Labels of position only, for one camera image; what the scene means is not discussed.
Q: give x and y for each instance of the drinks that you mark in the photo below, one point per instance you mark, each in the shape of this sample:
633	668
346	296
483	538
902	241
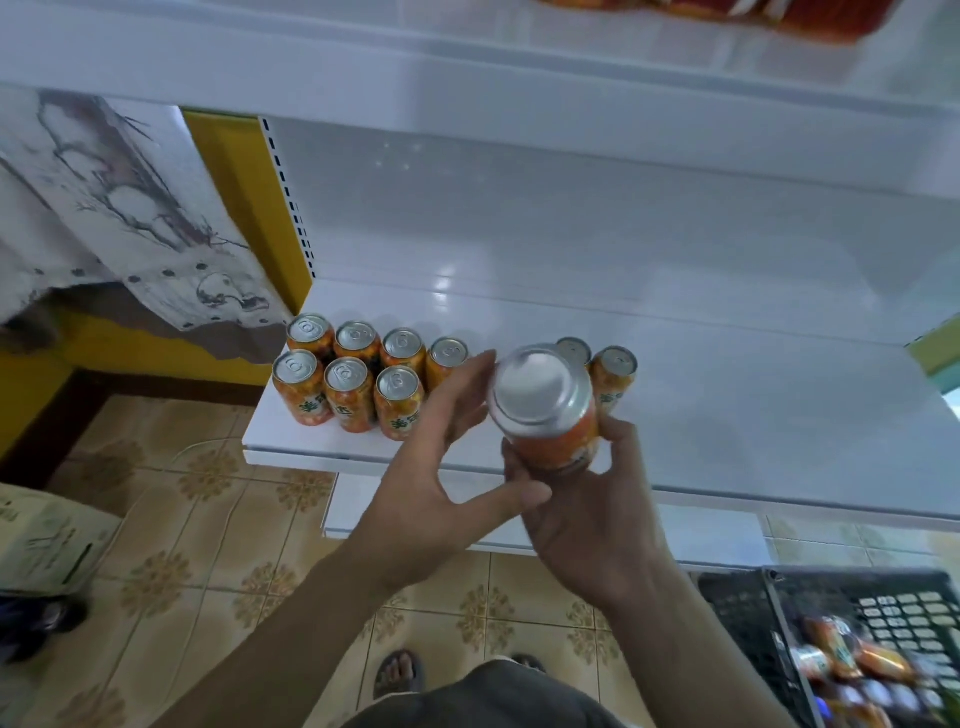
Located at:
870	702

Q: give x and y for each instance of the grey plastic crate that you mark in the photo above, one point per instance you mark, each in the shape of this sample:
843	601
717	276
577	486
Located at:
735	600

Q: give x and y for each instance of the dark wrapped bundle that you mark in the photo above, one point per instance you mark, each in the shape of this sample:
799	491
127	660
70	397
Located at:
30	623

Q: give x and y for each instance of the flat cardboard box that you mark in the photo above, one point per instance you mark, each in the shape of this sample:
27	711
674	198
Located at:
45	540

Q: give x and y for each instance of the person's right hand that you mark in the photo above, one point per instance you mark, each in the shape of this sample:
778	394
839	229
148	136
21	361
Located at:
600	525

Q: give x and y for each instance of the row of amber drink bottles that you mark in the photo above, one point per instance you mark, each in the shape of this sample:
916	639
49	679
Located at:
750	12

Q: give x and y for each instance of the person's left forearm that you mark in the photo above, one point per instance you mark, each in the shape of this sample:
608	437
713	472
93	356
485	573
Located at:
285	653

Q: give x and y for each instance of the group of orange cans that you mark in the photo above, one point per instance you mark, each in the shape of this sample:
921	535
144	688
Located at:
323	383

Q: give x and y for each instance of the person's left hand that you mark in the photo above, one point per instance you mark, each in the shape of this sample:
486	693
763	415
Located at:
420	510

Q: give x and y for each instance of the white metal shelf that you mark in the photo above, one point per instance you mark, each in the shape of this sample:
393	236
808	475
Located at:
675	270

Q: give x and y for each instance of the person's grey shirt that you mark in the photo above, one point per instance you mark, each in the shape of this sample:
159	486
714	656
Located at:
480	698

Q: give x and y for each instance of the white bamboo print curtain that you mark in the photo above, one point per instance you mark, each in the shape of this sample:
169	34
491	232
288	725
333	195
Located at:
120	210

